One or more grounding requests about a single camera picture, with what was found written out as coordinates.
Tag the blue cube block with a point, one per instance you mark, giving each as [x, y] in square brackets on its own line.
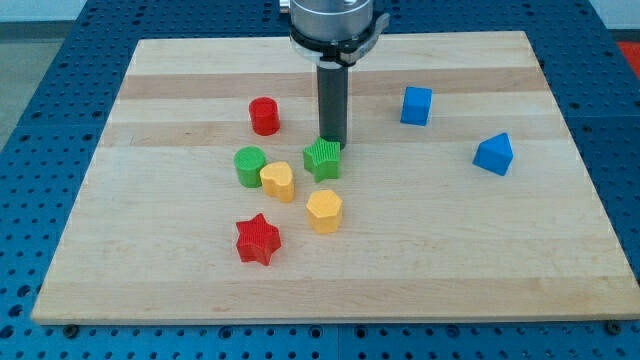
[416, 106]

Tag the yellow hexagon block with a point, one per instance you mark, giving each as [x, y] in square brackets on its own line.
[324, 211]

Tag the red cylinder block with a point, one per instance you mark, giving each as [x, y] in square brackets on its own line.
[264, 116]

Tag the green star block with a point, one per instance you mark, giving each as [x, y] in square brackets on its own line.
[322, 159]

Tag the red star block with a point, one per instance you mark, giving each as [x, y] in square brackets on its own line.
[257, 240]

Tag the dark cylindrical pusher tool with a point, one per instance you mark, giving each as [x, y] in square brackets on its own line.
[333, 104]

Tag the blue triangular prism block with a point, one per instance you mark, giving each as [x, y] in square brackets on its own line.
[494, 154]

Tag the yellow heart block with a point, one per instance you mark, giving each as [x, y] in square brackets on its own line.
[278, 181]

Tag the wooden board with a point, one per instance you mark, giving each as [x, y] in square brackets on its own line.
[426, 236]

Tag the green cylinder block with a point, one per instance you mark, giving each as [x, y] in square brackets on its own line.
[248, 162]

